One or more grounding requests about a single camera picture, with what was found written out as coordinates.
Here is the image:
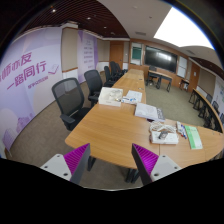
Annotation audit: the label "right side wooden table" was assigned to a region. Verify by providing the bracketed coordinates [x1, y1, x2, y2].
[189, 89, 224, 133]

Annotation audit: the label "purple printed wall banner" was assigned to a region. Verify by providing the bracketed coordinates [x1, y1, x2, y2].
[0, 27, 62, 150]

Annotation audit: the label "large black wall screen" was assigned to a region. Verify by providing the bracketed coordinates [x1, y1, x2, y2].
[144, 46, 178, 73]

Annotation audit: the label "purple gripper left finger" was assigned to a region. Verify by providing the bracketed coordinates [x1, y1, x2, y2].
[40, 142, 92, 185]

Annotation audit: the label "green paper booklet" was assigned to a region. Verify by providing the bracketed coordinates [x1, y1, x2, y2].
[185, 125, 203, 149]

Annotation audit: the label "pens beside booklet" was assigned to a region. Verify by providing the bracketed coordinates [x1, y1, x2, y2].
[176, 121, 187, 139]

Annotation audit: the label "far black office chairs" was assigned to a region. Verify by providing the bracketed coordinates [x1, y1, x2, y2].
[104, 61, 127, 87]

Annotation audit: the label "small desk near screen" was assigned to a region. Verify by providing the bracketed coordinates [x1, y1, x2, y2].
[146, 70, 173, 92]

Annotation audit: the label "white power strip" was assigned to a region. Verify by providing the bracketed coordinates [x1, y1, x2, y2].
[151, 131, 179, 144]

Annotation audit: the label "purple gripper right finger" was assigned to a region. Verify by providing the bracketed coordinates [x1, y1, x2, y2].
[131, 143, 183, 187]

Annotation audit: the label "white cardboard box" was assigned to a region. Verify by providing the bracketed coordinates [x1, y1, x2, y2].
[98, 87, 123, 107]

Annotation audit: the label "black mesh office chair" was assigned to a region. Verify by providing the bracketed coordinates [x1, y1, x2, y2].
[52, 78, 90, 131]

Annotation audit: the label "dark charger plug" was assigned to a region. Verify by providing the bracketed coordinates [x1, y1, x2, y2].
[158, 131, 168, 140]

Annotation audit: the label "white flat box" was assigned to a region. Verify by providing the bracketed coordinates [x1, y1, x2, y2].
[135, 103, 165, 122]

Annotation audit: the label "white papers on table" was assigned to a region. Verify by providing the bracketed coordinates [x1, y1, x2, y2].
[121, 90, 142, 104]

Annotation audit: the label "coiled white charger cable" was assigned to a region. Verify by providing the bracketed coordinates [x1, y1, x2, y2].
[148, 120, 177, 134]

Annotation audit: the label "long wooden conference table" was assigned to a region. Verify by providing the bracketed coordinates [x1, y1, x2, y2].
[64, 68, 224, 171]

